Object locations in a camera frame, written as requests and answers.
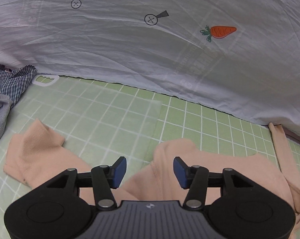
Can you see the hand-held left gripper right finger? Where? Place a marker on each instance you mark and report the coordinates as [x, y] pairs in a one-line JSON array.
[[179, 174]]

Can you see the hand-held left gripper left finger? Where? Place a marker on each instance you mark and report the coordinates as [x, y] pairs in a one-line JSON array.
[[120, 171]]

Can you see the peach knit top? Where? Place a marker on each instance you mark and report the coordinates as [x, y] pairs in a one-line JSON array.
[[165, 154]]

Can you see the green grid mat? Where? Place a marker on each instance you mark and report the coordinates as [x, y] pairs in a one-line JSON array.
[[214, 129]]

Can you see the pale grey carrot print quilt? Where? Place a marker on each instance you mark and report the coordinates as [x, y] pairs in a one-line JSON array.
[[140, 54]]

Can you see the blue checked cloth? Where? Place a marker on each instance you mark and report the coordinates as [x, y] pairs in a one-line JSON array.
[[13, 82]]

